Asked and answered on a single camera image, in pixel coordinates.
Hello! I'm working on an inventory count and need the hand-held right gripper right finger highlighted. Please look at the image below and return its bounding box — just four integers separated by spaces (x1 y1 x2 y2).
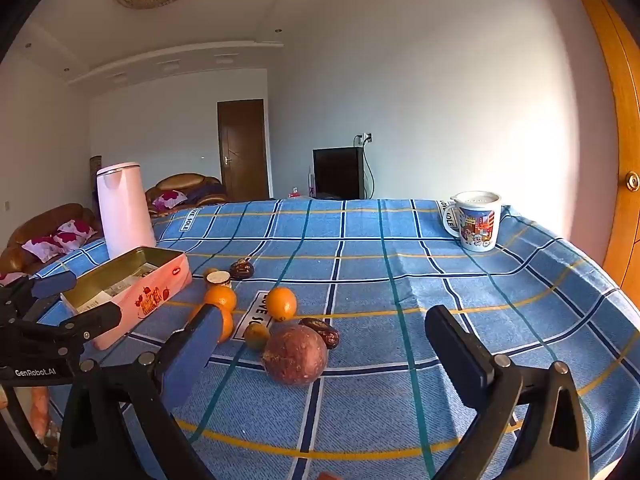
425 305 591 480

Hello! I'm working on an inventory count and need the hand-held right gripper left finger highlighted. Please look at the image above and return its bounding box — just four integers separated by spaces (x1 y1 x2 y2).
57 302 236 480

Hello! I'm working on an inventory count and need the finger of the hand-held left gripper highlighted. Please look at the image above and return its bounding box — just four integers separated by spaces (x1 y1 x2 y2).
17 302 123 348
0 271 78 321

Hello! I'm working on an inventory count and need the orange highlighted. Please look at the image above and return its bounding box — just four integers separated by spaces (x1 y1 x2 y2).
189 304 235 345
265 286 298 322
204 285 238 311

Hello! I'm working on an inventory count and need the small greenish yellow fruit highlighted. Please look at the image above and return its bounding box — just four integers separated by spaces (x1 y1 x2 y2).
244 322 271 351

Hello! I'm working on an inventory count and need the pink tin box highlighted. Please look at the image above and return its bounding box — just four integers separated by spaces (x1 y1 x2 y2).
60 246 194 351

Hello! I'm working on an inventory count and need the dark brown round fruit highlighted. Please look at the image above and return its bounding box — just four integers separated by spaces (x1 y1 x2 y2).
229 258 256 281

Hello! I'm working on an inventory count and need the reddish brown passion fruit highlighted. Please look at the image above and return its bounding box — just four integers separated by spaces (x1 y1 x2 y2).
261 325 330 387

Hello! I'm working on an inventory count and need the newspaper lining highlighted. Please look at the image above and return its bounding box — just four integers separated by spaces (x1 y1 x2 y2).
75 262 156 313

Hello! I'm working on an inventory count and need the brown leather sofa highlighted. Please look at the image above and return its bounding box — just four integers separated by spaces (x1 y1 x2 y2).
0 203 103 276

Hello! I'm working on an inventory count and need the pink electric kettle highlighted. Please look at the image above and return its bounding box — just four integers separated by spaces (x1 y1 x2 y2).
96 162 157 261

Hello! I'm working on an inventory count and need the blue plaid tablecloth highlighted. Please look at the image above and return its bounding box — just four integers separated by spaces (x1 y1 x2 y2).
30 199 640 480

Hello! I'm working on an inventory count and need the white printed mug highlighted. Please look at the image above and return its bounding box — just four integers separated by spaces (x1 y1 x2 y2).
443 191 502 252

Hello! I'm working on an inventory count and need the brown leather armchair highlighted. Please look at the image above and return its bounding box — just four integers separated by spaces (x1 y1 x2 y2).
145 173 227 217

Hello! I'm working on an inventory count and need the dark brown wooden door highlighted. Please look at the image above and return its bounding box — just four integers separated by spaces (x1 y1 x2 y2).
217 99 271 202

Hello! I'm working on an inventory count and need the black television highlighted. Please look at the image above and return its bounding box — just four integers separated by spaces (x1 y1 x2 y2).
313 147 366 200

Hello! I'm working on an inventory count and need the light wooden door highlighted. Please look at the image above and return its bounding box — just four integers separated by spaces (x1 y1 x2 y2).
560 0 640 293

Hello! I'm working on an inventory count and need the black power cable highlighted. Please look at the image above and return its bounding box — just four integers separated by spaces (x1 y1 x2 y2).
361 141 377 200

